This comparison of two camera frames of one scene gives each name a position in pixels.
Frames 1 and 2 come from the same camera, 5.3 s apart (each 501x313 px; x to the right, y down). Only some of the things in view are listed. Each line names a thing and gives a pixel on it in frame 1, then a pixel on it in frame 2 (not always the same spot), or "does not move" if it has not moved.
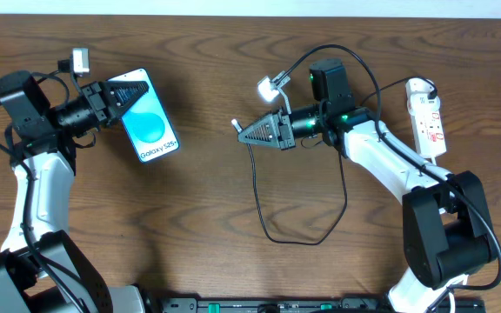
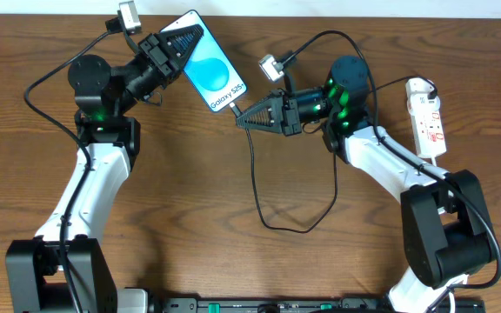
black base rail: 302,305 does not move
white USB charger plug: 418,103 does not move
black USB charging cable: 434,94 to 233,106
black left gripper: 100,103 to 157,56
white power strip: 426,126 does not move
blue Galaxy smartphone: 146,123 to 208,69
